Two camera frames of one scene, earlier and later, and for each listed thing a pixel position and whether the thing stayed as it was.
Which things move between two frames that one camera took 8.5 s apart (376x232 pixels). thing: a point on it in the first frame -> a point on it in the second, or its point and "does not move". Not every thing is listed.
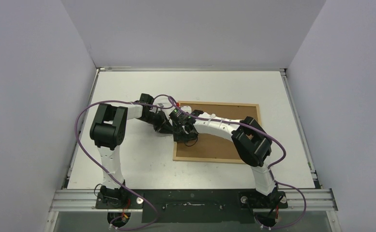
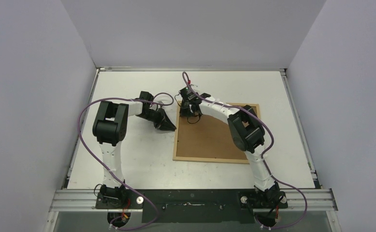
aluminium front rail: [79, 199] does not move
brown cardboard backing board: [211, 145] does not move
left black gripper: [163, 125] does not move
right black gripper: [186, 132] -> [187, 105]
